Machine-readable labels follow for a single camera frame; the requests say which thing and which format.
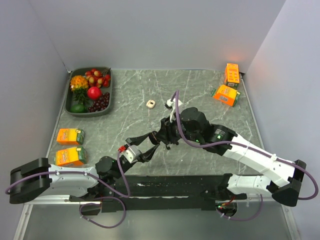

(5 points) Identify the orange pineapple toy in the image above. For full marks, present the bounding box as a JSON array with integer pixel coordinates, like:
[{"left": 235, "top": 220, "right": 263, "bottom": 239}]
[{"left": 69, "top": 75, "right": 89, "bottom": 105}]

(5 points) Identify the orange juice box left lower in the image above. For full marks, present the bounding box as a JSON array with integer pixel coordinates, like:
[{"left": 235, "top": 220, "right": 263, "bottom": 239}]
[{"left": 55, "top": 146, "right": 88, "bottom": 167}]

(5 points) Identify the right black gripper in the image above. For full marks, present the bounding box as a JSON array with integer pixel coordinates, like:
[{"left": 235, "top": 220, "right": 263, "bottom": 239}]
[{"left": 155, "top": 111, "right": 202, "bottom": 145}]

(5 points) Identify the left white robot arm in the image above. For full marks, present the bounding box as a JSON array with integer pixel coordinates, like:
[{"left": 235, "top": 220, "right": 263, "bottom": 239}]
[{"left": 5, "top": 131, "right": 160, "bottom": 204}]

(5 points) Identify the black earbud charging case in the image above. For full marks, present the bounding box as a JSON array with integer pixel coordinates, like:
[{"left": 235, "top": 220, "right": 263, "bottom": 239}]
[{"left": 148, "top": 131, "right": 160, "bottom": 145}]

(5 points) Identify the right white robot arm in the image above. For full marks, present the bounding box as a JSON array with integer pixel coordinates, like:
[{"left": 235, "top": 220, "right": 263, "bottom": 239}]
[{"left": 153, "top": 107, "right": 306, "bottom": 207}]

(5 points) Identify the orange juice box far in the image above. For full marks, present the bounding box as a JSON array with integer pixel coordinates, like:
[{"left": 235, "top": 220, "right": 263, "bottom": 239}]
[{"left": 224, "top": 63, "right": 240, "bottom": 89}]

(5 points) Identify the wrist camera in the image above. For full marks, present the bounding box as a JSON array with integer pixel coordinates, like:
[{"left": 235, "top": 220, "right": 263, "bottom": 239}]
[
  {"left": 165, "top": 98, "right": 176, "bottom": 123},
  {"left": 120, "top": 145, "right": 142, "bottom": 164}
]

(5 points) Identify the green avocado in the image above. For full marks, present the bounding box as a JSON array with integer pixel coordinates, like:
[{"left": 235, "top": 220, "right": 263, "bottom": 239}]
[{"left": 69, "top": 104, "right": 87, "bottom": 113}]

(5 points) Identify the orange juice box tilted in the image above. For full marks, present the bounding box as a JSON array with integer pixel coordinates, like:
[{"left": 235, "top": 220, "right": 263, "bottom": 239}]
[{"left": 212, "top": 84, "right": 241, "bottom": 107}]

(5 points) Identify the orange juice box left upper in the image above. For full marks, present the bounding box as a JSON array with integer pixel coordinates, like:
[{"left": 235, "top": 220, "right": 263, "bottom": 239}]
[{"left": 56, "top": 128, "right": 86, "bottom": 145}]

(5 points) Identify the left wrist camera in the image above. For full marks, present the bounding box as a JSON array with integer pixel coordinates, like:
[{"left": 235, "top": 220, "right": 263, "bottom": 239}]
[{"left": 120, "top": 145, "right": 142, "bottom": 164}]

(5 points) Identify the red lychee bunch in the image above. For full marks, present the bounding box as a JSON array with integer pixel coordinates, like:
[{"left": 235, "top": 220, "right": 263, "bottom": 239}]
[{"left": 84, "top": 68, "right": 111, "bottom": 88}]

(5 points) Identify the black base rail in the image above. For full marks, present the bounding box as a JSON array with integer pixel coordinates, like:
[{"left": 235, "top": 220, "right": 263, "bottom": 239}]
[{"left": 69, "top": 173, "right": 247, "bottom": 213}]

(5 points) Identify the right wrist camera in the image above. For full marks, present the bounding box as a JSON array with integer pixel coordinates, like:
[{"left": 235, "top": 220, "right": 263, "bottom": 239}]
[{"left": 165, "top": 98, "right": 176, "bottom": 123}]

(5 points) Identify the dark grape bunch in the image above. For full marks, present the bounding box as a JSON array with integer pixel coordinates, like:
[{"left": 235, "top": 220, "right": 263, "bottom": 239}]
[{"left": 88, "top": 92, "right": 110, "bottom": 113}]

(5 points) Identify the beige earbud charging case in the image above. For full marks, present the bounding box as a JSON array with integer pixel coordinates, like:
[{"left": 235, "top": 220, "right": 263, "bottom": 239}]
[{"left": 146, "top": 99, "right": 156, "bottom": 109}]

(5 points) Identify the grey fruit tray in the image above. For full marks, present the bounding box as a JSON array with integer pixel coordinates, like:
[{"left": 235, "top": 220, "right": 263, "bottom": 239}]
[{"left": 64, "top": 67, "right": 113, "bottom": 118}]

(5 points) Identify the red apple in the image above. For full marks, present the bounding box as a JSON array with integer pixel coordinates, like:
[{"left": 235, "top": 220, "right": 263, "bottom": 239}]
[{"left": 87, "top": 86, "right": 102, "bottom": 100}]

